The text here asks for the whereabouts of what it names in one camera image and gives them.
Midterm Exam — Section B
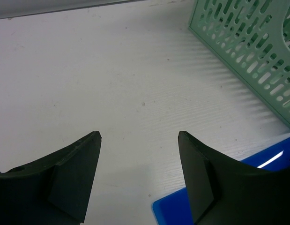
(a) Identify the green file organizer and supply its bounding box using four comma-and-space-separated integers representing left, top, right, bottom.
189, 0, 290, 129

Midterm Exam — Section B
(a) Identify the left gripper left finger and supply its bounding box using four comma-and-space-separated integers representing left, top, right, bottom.
0, 131, 102, 225

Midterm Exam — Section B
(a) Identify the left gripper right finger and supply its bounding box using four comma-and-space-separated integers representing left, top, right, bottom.
178, 131, 290, 225

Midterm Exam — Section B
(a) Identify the blue clip file folder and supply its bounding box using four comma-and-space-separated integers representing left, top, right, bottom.
152, 137, 290, 225

